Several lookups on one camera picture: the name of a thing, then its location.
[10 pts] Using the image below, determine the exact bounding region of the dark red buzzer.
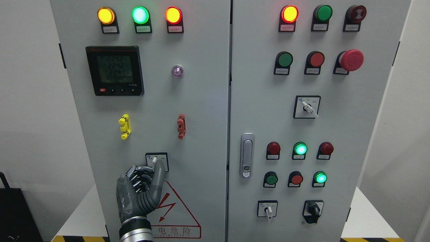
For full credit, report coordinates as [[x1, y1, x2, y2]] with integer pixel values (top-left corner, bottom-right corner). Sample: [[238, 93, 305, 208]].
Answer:
[[343, 5, 367, 32]]

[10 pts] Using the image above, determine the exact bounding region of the right grey cabinet door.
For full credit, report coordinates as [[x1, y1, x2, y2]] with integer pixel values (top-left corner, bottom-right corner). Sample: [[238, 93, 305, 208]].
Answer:
[[228, 0, 411, 242]]

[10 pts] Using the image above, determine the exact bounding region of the red push button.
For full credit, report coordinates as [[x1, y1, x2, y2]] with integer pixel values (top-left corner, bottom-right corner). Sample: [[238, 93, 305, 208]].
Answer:
[[287, 171, 303, 188], [304, 51, 325, 75]]

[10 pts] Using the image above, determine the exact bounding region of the dark red indicator light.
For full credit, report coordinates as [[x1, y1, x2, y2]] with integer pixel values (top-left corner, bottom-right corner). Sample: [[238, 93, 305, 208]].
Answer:
[[316, 142, 334, 160], [266, 142, 281, 160]]

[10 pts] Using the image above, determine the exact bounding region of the black rotary knob switch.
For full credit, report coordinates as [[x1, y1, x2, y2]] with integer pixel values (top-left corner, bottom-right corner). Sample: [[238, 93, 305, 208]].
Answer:
[[302, 200, 324, 224]]

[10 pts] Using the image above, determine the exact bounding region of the left grey cabinet door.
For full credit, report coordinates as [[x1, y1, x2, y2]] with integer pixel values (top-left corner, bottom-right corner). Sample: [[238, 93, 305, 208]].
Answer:
[[50, 0, 230, 242]]

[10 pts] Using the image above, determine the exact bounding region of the white rotary selector switch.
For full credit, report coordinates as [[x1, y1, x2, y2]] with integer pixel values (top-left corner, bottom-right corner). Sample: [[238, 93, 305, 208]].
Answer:
[[145, 153, 169, 172], [293, 95, 321, 119], [257, 200, 278, 220]]

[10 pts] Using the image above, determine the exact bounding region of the small purple dome light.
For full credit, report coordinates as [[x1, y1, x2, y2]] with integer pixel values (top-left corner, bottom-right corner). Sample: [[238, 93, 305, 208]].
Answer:
[[171, 65, 184, 78]]

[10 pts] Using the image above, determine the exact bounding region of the red electric hazard warning sign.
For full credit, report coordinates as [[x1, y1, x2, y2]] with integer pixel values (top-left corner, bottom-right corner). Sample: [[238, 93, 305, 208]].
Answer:
[[147, 181, 202, 239]]

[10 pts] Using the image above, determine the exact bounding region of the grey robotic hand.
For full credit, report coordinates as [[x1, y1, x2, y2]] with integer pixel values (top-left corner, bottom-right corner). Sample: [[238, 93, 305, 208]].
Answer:
[[116, 160, 165, 224]]

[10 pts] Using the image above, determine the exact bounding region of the black bag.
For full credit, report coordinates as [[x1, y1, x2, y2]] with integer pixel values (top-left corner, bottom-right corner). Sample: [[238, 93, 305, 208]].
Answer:
[[0, 172, 42, 242]]

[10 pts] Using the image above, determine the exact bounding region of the red mushroom emergency stop button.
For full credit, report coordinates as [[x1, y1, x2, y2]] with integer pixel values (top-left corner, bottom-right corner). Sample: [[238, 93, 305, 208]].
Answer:
[[333, 49, 364, 75]]

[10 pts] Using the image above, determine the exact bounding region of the red push button upper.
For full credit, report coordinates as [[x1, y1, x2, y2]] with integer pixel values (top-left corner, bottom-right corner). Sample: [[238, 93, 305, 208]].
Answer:
[[304, 51, 325, 75]]

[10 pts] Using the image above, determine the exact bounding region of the grey cabinet door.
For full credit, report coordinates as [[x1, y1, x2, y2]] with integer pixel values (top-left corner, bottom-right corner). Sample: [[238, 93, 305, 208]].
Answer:
[[228, 0, 411, 242], [50, 0, 230, 242]]

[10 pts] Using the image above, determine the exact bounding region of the silver door lock handle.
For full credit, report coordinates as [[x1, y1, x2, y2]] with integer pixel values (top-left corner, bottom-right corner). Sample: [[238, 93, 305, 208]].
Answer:
[[240, 133, 255, 178]]

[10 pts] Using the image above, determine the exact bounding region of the lit green push button lower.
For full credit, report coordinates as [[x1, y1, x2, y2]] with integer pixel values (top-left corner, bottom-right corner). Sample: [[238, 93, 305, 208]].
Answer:
[[312, 171, 327, 188]]

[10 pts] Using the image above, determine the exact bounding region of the yellow indicator light top left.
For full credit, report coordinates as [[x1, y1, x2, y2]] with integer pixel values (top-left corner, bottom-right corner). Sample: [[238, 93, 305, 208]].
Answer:
[[97, 7, 119, 34]]

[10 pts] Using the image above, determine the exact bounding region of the red push button lower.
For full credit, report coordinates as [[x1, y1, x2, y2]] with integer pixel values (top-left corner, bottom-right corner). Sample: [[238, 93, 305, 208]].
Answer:
[[287, 171, 303, 188]]

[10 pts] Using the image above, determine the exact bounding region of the green push button upper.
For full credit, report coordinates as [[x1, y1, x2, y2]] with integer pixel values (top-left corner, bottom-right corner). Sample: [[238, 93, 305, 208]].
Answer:
[[273, 51, 293, 75]]

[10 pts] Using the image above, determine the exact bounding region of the green indicator light top left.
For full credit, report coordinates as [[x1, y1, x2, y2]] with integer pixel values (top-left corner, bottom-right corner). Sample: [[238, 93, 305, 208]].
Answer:
[[131, 6, 152, 34]]

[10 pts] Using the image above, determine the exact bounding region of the red-rimmed lit indicator light left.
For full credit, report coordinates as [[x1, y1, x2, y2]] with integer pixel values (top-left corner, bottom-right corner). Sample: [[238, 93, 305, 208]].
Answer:
[[165, 6, 184, 33]]

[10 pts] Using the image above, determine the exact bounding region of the red lit indicator light right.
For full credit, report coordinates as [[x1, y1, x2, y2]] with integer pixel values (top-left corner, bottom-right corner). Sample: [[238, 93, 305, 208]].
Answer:
[[278, 5, 299, 32]]

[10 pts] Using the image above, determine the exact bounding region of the dark red indicator light right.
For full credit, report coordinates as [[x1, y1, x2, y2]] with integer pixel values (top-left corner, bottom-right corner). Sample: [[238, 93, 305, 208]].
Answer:
[[316, 142, 334, 160]]

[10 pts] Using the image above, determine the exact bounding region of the dark red indicator light left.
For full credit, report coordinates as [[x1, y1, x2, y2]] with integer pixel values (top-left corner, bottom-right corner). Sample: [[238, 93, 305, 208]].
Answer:
[[266, 142, 281, 160]]

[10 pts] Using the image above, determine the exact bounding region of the black digital power meter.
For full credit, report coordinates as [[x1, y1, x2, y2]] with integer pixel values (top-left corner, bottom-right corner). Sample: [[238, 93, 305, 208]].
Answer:
[[85, 45, 144, 96]]

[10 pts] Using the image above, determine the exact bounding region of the lit green indicator light middle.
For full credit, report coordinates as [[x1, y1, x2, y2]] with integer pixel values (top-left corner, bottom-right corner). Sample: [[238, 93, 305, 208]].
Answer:
[[292, 142, 307, 160]]

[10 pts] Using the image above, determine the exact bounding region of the white platform base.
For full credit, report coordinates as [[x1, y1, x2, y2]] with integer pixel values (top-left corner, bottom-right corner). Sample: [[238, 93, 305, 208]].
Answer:
[[52, 186, 404, 242]]

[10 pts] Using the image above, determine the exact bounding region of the dark green indicator light top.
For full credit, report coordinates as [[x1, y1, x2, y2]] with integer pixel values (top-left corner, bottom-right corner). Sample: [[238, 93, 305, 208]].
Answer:
[[311, 4, 333, 32]]

